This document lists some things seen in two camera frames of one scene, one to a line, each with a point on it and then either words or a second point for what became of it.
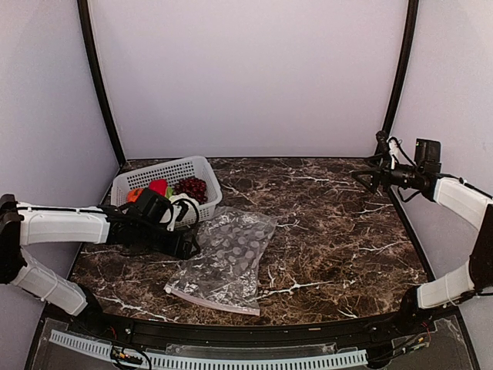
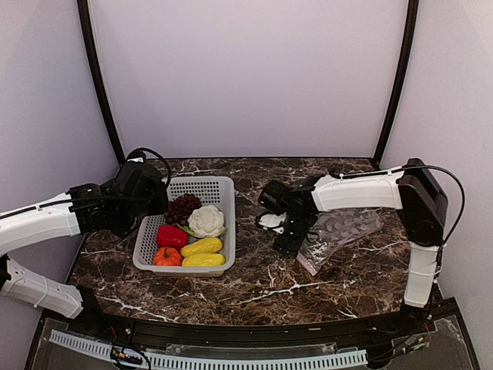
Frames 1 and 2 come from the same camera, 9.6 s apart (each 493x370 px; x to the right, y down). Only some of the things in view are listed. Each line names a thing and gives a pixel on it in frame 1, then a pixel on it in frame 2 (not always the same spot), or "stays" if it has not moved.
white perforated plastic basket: [197, 167] → [219, 192]
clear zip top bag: [224, 274] → [333, 228]
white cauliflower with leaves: [172, 196] → [206, 222]
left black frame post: [84, 11] stays
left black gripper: [174, 248] → [161, 202]
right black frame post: [404, 63] stays
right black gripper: [385, 170] → [290, 247]
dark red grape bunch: [192, 186] → [180, 207]
